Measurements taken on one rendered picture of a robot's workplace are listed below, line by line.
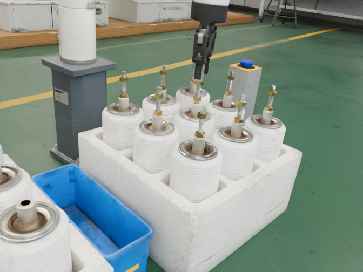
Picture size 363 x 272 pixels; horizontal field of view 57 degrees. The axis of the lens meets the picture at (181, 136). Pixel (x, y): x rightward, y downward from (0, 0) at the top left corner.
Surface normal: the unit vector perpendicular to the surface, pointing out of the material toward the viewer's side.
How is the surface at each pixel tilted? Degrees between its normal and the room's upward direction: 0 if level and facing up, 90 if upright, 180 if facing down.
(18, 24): 90
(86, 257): 0
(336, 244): 0
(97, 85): 90
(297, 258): 0
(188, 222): 90
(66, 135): 90
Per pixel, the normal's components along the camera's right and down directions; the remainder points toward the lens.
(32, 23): 0.78, 0.34
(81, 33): 0.46, 0.44
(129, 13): -0.62, 0.30
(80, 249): 0.09, -0.89
